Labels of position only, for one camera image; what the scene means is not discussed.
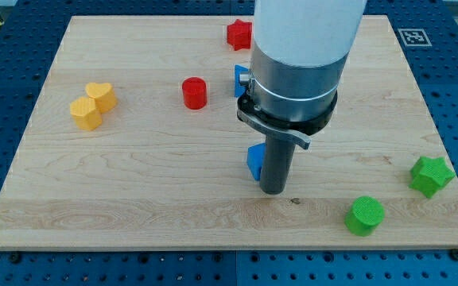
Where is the blue block behind arm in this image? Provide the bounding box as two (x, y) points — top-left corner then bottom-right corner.
(234, 65), (249, 98)

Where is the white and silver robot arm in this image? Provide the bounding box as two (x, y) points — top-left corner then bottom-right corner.
(237, 0), (367, 149)

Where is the blue block near pusher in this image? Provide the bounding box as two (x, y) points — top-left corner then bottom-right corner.
(246, 143), (266, 181)

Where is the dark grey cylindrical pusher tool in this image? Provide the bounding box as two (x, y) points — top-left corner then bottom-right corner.
(259, 136), (295, 195)

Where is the red cylinder block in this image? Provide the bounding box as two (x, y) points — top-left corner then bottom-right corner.
(181, 77), (208, 110)

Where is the wooden board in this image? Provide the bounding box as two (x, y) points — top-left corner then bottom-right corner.
(0, 16), (458, 251)

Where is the red star block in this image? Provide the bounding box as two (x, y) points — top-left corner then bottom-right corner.
(227, 19), (253, 51)

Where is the yellow heart block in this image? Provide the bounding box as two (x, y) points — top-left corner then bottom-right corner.
(85, 82), (118, 113)

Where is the yellow pentagon block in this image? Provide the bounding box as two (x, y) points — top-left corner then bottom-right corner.
(70, 97), (103, 131)

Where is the green cylinder block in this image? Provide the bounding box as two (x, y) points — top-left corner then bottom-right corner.
(344, 196), (385, 237)

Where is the green star block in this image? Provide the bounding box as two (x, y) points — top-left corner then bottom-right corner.
(409, 156), (456, 199)

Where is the white fiducial marker tag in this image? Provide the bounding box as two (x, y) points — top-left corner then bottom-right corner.
(398, 28), (432, 47)

